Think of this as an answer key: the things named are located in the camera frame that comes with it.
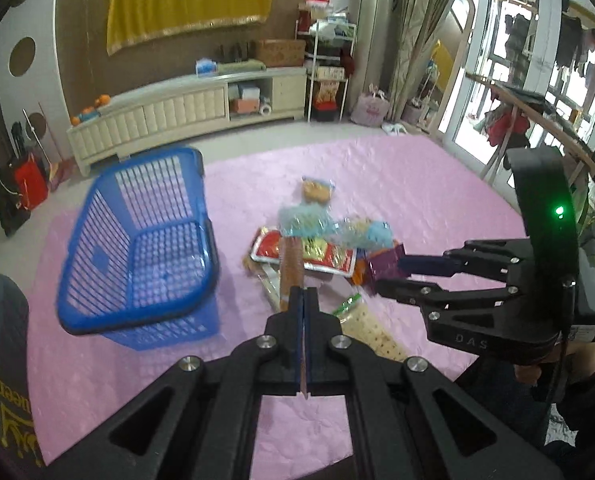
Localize patterned curtain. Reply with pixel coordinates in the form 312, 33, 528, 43
387, 0, 429, 122

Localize red bag on floor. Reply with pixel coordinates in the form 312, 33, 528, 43
13, 153, 48, 210

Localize oranges on cabinet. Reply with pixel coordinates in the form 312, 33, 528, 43
71, 94, 111, 127

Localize small orange noodle snack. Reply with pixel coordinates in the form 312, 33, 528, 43
279, 236, 304, 311

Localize cream TV cabinet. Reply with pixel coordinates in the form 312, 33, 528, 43
66, 67, 307, 176

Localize pink table cloth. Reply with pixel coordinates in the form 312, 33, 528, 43
26, 131, 534, 466

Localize black bag on floor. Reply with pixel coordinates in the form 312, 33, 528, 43
0, 158, 31, 237

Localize blue tissue pack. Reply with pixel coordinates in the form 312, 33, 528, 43
194, 58, 218, 77

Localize green label cracker pack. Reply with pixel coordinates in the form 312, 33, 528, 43
242, 256, 281, 313

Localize wrapped bread bun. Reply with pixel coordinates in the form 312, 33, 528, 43
302, 177, 335, 206

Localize blue plastic basket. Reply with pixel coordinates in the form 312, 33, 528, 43
56, 148, 220, 350

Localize white slippers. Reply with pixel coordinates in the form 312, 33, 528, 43
381, 122, 408, 136

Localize purple snack wrapper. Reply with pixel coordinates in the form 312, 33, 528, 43
366, 244, 410, 292

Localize clear cracker pack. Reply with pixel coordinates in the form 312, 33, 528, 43
332, 294, 407, 362

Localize silver standing air conditioner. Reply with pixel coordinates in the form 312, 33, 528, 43
347, 0, 396, 108

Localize arched floor mirror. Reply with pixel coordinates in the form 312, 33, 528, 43
416, 0, 475, 141

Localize wooden clothes rack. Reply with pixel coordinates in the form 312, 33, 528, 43
465, 72, 595, 177

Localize orange candy wrapper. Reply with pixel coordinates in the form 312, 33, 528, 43
349, 259, 368, 286

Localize cardboard box on cabinet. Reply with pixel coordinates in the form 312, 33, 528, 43
253, 39, 306, 68

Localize white metal shelf rack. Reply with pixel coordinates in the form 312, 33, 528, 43
294, 0, 357, 122

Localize pink tote bag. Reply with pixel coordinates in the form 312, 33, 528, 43
349, 84, 390, 128

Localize green folded towel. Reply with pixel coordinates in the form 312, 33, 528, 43
217, 58, 267, 75

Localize teal striped snack bag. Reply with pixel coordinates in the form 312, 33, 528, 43
278, 203, 333, 238

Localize red green snack bag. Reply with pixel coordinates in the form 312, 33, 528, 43
250, 228, 357, 278

